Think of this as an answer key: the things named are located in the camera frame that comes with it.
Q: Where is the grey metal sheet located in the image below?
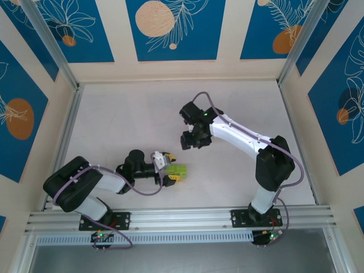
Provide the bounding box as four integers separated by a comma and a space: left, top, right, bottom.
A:
28, 227, 342, 273

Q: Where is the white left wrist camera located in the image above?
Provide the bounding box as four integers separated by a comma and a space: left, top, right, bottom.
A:
151, 151, 172, 171

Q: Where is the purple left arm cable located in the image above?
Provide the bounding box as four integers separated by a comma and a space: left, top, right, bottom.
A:
53, 152, 166, 251

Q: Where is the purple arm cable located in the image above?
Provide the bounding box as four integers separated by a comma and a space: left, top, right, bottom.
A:
53, 152, 166, 251
192, 91, 304, 238

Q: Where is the aluminium mounting rail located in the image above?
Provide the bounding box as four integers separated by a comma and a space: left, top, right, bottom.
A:
24, 206, 338, 234

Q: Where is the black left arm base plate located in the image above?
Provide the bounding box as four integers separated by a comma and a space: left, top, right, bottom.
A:
78, 212, 131, 231

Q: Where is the grey slotted cable duct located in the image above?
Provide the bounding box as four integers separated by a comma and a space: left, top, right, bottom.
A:
35, 230, 254, 246

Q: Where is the blue floral wall panel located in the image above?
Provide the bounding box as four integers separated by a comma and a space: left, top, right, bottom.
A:
30, 0, 115, 64
0, 39, 49, 183
240, 0, 316, 60
0, 0, 60, 83
308, 27, 364, 177
125, 0, 227, 62
295, 0, 364, 77

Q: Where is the aluminium side rail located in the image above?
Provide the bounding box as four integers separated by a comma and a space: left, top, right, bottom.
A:
42, 85, 85, 211
278, 81, 319, 205

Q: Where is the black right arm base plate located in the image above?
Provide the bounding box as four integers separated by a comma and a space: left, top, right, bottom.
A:
230, 209, 284, 228

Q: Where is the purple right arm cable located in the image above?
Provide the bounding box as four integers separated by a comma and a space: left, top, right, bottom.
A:
192, 91, 304, 238

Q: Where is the aluminium frame post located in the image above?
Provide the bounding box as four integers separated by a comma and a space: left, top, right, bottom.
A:
277, 0, 332, 86
21, 0, 81, 89

